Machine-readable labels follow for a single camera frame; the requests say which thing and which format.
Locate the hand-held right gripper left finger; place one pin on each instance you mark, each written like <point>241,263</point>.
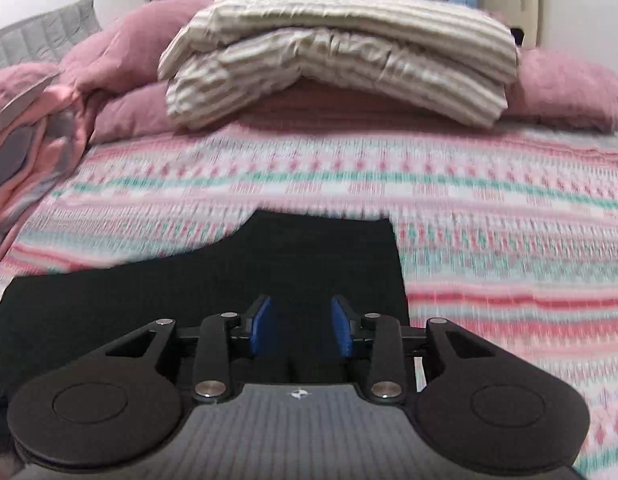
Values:
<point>261,327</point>

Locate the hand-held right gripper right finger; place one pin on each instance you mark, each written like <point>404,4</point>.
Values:
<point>341,330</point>

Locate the black pants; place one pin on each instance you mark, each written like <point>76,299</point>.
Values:
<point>209,280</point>

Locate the pink patterned bedspread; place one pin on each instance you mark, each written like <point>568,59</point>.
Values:
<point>439,210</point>

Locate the beige striped folded blanket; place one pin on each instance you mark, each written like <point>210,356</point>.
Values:
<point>339,55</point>

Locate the pink pillow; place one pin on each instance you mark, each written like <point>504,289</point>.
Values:
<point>129,60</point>
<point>564,90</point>

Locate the pink and grey striped duvet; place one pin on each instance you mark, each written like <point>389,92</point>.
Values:
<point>24,140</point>

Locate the grey quilted headboard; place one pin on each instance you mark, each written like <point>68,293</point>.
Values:
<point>39,35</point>

